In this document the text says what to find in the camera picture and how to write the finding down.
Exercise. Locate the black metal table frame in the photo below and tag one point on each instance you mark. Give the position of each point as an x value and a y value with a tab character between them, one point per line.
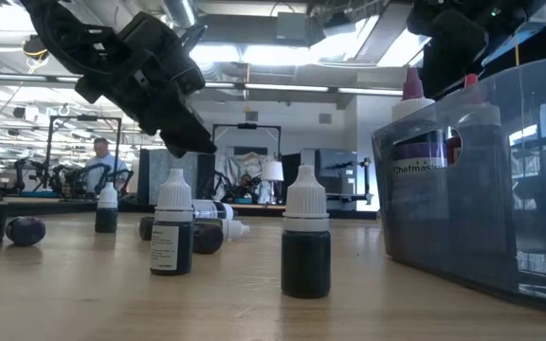
349	214

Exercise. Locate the translucent grey plastic bin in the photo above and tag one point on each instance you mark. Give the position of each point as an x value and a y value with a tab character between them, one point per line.
491	213

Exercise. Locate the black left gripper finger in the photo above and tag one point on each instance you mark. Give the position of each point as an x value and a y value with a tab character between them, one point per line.
192	130
161	123

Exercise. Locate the small blue dropper bottle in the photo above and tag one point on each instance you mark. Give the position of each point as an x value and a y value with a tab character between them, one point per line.
306	256

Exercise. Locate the black ceiling spotlight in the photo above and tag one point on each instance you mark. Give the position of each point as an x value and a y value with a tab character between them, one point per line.
19	113

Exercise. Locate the grey patterned divider panel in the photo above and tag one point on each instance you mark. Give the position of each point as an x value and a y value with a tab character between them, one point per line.
154	166

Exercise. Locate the small red dropper bottle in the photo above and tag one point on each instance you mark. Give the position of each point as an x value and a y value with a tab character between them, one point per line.
206	239

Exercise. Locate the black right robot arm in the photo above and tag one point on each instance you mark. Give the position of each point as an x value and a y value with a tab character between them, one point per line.
524	12

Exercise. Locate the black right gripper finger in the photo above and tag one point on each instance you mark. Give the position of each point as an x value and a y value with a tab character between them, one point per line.
450	52

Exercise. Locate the pale crumpled cloth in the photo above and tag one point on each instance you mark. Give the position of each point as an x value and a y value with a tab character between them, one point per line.
235	166

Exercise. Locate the large red-capped food coloring bottle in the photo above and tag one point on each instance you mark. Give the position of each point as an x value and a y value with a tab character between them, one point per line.
470	81

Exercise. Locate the small white-shade table lamp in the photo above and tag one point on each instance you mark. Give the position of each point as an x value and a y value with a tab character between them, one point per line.
272	170

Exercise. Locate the long ceiling light strip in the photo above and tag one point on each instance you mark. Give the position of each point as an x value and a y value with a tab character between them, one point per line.
282	87

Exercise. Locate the small white-labelled dropper bottle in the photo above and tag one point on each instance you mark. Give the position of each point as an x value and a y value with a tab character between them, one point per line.
209	208

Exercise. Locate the small dark labelled dropper bottle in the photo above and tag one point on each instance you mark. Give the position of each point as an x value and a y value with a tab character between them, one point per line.
172	203

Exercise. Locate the person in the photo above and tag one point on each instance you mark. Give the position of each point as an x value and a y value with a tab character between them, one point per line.
104	166

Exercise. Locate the large purple-capped food coloring bottle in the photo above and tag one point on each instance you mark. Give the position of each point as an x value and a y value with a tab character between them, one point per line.
413	113

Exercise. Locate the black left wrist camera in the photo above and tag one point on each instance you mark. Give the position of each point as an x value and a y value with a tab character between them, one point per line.
152	33

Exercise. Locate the black background robot arms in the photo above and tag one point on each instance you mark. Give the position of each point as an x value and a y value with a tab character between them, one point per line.
64	177

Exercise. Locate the grey metal cabinet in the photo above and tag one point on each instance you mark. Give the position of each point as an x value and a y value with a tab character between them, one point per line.
337	175

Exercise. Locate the grey wall vent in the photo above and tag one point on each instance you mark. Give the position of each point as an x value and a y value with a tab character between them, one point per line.
325	118
251	116

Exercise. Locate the black metal frame rig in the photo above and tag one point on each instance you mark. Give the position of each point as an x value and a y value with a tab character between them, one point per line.
87	117
247	126

